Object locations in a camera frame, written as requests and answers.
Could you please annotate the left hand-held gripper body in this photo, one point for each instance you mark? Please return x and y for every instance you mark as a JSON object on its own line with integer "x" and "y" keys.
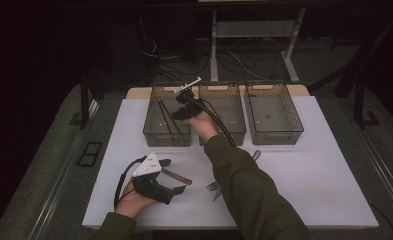
{"x": 149, "y": 186}

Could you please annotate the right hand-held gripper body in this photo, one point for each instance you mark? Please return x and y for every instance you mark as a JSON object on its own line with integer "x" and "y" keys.
{"x": 192, "y": 108}

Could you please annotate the smoky clear plastic bin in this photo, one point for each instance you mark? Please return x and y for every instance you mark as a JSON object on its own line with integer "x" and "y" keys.
{"x": 270, "y": 110}
{"x": 232, "y": 113}
{"x": 154, "y": 126}

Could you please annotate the steel table knife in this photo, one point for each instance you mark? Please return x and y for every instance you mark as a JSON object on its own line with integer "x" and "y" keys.
{"x": 256, "y": 155}

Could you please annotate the person's right hand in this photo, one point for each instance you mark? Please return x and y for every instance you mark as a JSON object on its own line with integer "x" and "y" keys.
{"x": 204, "y": 126}

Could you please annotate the person's left hand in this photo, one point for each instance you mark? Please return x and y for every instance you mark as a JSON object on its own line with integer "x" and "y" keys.
{"x": 130, "y": 203}

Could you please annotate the white table cover sheet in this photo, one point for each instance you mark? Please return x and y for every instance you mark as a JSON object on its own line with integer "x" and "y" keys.
{"x": 300, "y": 183}

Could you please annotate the black metal stand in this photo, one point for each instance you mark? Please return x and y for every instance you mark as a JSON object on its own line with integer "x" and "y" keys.
{"x": 359, "y": 100}

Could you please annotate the white metal desk frame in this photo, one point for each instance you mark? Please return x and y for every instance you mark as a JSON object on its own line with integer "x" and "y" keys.
{"x": 214, "y": 50}

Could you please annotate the metal floor rail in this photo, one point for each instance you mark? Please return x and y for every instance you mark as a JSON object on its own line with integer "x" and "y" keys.
{"x": 384, "y": 173}
{"x": 62, "y": 176}

